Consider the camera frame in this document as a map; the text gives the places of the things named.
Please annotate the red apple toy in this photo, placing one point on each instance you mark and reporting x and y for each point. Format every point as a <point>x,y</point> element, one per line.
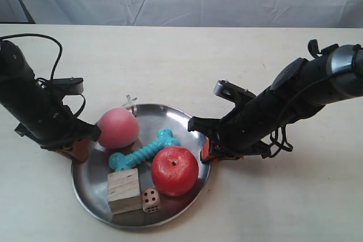
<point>174,171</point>

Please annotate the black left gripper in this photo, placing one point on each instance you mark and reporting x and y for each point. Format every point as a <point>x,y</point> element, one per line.
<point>51,123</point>

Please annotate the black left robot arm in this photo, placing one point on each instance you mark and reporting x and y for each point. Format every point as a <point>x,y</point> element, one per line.
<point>17,78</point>

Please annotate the wooden cube block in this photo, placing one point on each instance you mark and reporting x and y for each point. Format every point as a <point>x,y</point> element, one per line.
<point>123,191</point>

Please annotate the round metal plate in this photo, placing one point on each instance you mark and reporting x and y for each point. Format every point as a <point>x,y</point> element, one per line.
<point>90,178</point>

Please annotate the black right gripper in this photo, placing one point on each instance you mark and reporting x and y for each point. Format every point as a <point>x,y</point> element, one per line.
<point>238,133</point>

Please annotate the teal bone toy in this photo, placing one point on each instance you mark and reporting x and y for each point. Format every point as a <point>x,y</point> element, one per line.
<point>120,162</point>

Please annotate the small wooden die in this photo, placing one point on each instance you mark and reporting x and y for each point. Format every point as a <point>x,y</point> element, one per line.
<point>150,200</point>

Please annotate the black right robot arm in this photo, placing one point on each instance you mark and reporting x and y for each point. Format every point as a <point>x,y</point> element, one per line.
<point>305,87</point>

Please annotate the pink peach toy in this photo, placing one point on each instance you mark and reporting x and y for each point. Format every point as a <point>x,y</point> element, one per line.
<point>119,128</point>

